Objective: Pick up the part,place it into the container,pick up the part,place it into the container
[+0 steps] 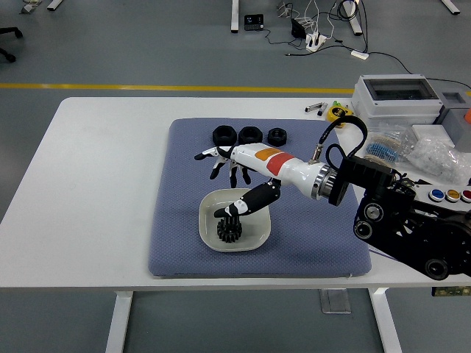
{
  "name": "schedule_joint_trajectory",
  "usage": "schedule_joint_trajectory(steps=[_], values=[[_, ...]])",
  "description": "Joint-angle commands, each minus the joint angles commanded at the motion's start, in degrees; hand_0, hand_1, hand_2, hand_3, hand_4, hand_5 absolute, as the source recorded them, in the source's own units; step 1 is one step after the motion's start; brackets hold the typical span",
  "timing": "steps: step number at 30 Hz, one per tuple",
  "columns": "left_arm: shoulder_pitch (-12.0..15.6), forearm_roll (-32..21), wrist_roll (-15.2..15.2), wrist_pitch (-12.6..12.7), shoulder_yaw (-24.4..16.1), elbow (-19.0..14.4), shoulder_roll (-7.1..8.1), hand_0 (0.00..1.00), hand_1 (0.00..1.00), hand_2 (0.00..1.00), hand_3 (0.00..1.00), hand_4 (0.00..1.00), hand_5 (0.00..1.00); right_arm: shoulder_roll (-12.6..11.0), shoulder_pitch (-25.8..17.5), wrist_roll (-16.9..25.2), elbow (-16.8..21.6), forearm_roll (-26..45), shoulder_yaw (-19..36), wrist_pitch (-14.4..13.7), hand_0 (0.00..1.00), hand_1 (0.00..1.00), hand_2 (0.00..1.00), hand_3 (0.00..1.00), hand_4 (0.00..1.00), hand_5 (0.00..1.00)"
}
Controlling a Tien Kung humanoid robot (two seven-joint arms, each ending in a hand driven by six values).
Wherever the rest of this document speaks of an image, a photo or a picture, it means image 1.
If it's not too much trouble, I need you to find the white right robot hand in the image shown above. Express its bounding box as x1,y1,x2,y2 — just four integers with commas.
194,143,329,219

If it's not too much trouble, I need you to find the large black gear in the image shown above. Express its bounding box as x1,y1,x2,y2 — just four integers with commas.
216,222,243,243

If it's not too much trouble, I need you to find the small black hex nut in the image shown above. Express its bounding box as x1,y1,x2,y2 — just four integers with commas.
267,126,288,147

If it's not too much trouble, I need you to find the large black hex nut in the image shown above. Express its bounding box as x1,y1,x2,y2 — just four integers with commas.
212,124,237,148
238,126,263,146

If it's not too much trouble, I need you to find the white flat box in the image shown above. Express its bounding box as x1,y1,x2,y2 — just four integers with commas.
411,124,452,143

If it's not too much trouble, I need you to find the grey box with orange part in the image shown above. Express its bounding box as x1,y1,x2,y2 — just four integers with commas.
433,90,471,148

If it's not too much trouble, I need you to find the white square plate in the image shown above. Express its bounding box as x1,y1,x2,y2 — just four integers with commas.
198,188,272,253

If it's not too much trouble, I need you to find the yellow tape measure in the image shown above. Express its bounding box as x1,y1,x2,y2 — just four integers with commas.
326,104,354,129

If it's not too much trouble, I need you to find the blue-grey padded mat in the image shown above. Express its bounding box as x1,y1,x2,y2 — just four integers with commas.
147,117,372,277

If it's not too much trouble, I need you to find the clear bag of blue resistors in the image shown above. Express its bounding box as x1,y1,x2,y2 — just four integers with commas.
362,123,417,166

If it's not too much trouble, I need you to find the white power strip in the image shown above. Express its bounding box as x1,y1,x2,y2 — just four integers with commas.
305,32,327,51

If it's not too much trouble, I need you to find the black power adapter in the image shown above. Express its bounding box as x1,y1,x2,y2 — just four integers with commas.
291,18,307,39

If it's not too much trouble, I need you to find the black handheld device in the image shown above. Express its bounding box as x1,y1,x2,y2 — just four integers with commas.
244,13,265,32

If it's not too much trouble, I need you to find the clear bag of white parts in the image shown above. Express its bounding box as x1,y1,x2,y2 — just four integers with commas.
404,134,471,185

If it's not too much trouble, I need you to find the coloured push-button panel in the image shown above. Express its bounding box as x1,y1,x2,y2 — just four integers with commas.
399,177,471,203

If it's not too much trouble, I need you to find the white table leg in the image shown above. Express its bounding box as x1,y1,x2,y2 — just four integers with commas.
369,287,404,353
105,290,134,353

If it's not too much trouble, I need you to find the black office chair base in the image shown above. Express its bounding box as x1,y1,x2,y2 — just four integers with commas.
0,27,24,63

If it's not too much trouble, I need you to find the thin black device cable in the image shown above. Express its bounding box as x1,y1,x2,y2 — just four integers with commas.
261,28,308,49

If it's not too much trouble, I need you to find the grey electrical enclosure box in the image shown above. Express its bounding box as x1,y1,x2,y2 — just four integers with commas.
350,74,442,132

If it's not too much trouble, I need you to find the clear plastic floor bracket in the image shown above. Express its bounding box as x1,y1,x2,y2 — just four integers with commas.
319,288,352,315

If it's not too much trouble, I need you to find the long black cable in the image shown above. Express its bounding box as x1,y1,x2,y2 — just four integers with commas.
367,51,471,91

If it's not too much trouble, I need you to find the black cable bundle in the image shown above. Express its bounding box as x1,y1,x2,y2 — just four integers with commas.
285,0,369,57

